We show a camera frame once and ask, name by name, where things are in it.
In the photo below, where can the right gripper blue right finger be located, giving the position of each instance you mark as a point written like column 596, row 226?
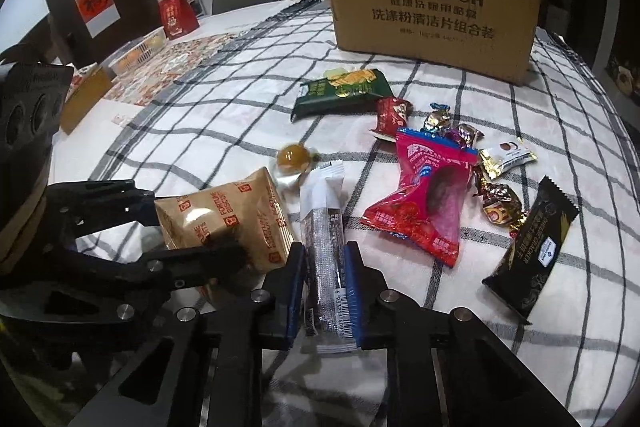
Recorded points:
column 370, row 320

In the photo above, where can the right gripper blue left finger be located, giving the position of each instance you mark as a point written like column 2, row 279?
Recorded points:
column 279, row 313

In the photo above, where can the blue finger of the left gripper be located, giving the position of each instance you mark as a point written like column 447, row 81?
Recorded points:
column 160, row 272
column 83, row 208

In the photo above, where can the silver white snack bar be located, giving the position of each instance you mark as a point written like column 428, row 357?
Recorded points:
column 326, row 315

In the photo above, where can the brown paper snack bag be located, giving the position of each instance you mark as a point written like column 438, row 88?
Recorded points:
column 249, row 211

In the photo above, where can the green snack packet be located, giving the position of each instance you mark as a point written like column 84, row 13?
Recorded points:
column 336, row 93

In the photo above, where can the brown tissue box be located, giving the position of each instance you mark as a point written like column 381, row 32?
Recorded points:
column 86, row 91

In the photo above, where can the large red snack packet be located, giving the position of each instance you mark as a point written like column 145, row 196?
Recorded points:
column 435, row 175

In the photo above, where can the round yellow jelly cup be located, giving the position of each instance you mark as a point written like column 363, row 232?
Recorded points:
column 291, row 164

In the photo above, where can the black gold chocolate bar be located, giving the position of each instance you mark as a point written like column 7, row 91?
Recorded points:
column 526, row 265

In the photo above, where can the brown gold wrapped candy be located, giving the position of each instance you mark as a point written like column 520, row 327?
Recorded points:
column 500, row 204

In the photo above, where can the clear plastic food container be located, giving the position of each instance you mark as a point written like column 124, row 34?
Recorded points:
column 136, row 52

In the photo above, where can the black white checked tablecloth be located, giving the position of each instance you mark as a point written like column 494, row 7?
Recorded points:
column 231, row 114

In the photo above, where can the small red snack packet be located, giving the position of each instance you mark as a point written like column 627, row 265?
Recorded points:
column 391, row 114

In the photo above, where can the purple gold wrapped candy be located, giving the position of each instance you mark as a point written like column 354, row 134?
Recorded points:
column 465, row 135

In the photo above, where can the gold blue wrapped candy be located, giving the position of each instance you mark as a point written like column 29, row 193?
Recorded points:
column 438, row 120

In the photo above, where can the white gold small packet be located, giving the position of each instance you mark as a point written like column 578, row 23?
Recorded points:
column 498, row 159

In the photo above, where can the red gift box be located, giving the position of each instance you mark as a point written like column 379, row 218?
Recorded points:
column 178, row 18

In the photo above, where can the red fu door poster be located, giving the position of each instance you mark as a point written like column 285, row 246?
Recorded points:
column 97, row 15

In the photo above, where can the brown cardboard box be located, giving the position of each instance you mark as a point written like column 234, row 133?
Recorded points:
column 489, row 37

